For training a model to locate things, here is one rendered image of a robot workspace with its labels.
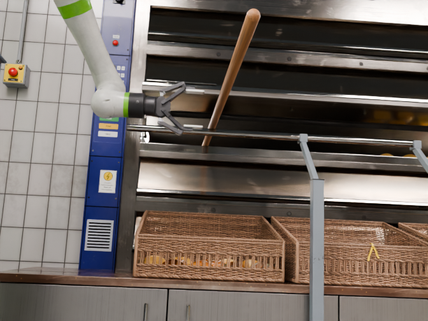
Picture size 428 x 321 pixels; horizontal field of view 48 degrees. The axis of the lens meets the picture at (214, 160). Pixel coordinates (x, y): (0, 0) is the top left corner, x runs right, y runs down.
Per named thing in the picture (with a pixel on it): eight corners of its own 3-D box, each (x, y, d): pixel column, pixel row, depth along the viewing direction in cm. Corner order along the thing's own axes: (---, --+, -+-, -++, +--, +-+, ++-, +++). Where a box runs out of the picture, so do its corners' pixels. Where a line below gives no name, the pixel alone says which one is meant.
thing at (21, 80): (7, 87, 231) (9, 67, 233) (28, 88, 232) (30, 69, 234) (1, 82, 224) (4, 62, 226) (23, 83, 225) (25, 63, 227)
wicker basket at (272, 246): (139, 271, 218) (144, 209, 223) (262, 276, 222) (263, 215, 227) (130, 277, 171) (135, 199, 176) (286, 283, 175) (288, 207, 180)
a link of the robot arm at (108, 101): (88, 122, 174) (86, 94, 169) (95, 108, 185) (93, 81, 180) (127, 125, 175) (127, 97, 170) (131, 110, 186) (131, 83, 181)
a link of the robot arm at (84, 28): (59, 21, 168) (88, 12, 167) (67, 13, 178) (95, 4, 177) (101, 112, 186) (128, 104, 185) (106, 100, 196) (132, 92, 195)
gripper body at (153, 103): (146, 98, 182) (171, 99, 183) (144, 120, 180) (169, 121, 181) (145, 92, 175) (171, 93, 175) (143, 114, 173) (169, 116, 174)
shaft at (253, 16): (260, 20, 103) (261, 7, 103) (247, 19, 102) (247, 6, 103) (203, 159, 270) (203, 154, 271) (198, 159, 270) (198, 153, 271)
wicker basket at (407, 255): (267, 276, 222) (269, 215, 227) (386, 281, 226) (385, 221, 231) (294, 283, 174) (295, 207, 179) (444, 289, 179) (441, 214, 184)
